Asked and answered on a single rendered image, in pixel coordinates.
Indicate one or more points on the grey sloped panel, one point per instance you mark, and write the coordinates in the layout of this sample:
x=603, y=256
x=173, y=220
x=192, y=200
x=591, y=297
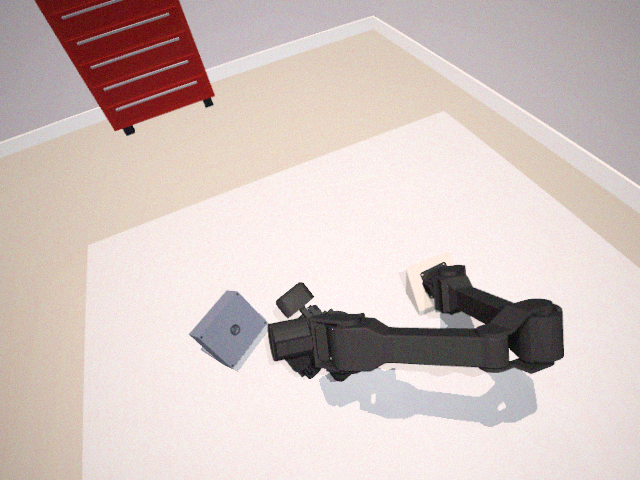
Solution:
x=228, y=329

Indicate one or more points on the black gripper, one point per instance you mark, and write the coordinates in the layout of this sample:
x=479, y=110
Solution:
x=295, y=300

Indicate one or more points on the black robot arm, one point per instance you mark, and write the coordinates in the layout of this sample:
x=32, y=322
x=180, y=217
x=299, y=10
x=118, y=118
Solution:
x=532, y=329

